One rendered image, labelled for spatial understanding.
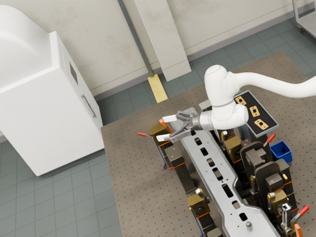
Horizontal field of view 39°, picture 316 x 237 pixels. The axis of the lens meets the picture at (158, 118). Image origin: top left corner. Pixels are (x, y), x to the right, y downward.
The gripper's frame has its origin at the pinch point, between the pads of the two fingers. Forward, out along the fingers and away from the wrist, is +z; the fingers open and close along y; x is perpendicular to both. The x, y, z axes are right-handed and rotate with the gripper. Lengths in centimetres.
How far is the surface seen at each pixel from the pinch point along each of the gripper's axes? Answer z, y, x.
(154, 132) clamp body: 35, 49, -41
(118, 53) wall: 144, 242, -78
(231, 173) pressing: -16, 18, -54
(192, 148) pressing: 11, 39, -50
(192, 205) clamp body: 2, -6, -50
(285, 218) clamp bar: -47, -21, -47
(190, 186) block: 20, 32, -75
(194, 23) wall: 63, 281, -85
